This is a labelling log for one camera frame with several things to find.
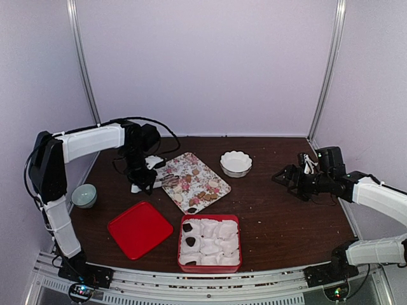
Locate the white oval chocolate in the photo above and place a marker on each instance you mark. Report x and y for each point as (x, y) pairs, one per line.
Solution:
(178, 197)
(213, 184)

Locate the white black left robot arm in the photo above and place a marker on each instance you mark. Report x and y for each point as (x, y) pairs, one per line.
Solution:
(46, 168)

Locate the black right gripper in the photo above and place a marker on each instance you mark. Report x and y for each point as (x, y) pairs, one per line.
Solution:
(290, 170)

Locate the white scalloped ceramic dish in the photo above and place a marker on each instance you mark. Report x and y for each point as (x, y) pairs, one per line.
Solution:
(236, 164)

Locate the aluminium frame post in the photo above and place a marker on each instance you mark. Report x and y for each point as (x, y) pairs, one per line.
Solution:
(334, 49)
(80, 53)

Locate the white oval chocolate lower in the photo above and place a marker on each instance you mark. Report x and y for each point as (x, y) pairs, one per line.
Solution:
(178, 197)

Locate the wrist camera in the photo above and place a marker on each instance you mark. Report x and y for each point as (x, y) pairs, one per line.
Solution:
(153, 162)
(307, 164)

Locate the right aluminium frame post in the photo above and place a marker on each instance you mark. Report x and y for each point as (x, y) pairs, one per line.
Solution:
(334, 49)

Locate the white chocolate packed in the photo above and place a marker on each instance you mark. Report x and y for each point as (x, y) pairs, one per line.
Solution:
(177, 189)

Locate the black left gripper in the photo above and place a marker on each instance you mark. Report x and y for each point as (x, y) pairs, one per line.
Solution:
(144, 180)

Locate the pale green ceramic bowl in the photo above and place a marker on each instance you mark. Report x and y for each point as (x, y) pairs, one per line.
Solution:
(84, 196)

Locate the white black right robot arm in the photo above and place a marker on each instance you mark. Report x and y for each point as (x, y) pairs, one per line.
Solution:
(328, 175)

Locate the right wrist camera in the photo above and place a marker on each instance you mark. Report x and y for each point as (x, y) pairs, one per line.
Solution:
(307, 164)

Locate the front aluminium rail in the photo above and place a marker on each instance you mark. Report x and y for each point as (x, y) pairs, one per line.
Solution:
(281, 286)

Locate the floral rectangular tray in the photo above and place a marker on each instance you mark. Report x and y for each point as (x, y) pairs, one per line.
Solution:
(193, 192)

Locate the red tin lid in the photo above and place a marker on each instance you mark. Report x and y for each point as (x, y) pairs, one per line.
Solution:
(139, 229)

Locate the dark square chocolate packed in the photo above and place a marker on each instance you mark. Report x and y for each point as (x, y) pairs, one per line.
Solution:
(187, 227)

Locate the white paper cup liners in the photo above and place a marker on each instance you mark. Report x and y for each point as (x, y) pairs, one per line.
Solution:
(217, 243)

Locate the dark heart chocolate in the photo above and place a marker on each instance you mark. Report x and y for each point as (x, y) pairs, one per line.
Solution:
(190, 241)

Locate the red tin box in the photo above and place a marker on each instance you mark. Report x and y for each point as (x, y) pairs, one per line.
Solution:
(210, 269)

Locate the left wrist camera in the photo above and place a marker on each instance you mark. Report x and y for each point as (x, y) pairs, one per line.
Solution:
(153, 162)

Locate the left aluminium frame post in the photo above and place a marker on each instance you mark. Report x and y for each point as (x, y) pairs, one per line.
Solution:
(80, 53)

